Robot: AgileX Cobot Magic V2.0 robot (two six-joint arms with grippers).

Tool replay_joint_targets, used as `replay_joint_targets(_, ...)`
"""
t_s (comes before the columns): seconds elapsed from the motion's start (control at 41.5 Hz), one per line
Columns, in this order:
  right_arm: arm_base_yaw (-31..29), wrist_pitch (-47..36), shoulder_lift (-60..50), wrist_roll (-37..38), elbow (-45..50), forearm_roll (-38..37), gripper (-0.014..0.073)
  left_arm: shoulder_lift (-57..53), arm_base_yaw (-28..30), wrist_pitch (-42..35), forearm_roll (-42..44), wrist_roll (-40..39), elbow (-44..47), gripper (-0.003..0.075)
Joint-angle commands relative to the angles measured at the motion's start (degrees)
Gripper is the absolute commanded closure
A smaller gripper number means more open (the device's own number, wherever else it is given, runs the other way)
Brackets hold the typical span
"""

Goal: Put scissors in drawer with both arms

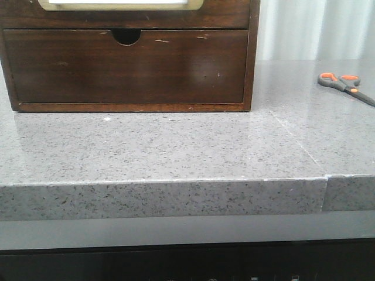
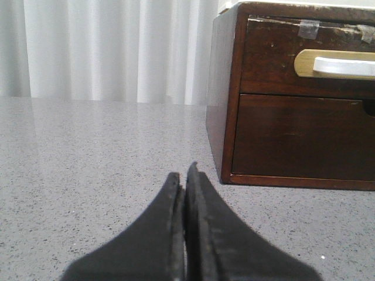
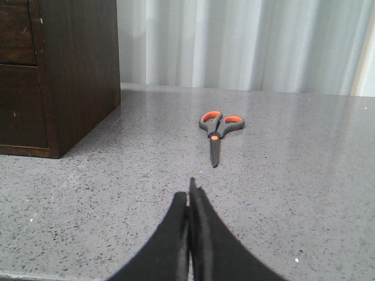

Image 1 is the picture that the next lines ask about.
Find grey orange scissors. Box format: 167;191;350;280
317;73;374;107

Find white curtain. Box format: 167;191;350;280
257;1;374;61

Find dark wooden organizer cabinet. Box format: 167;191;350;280
1;1;260;112

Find black appliance below counter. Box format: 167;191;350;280
1;238;374;280

